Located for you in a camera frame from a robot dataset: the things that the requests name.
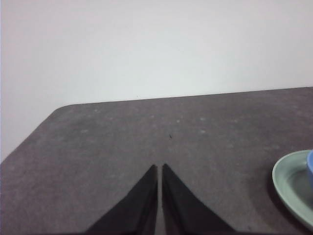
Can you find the green round plate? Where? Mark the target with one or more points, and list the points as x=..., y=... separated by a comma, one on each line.
x=286, y=181

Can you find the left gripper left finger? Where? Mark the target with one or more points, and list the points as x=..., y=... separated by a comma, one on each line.
x=137, y=208

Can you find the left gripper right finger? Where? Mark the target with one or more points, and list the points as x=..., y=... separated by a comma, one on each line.
x=181, y=208

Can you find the blue ribbed bowl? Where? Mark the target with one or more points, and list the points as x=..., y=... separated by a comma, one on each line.
x=310, y=169

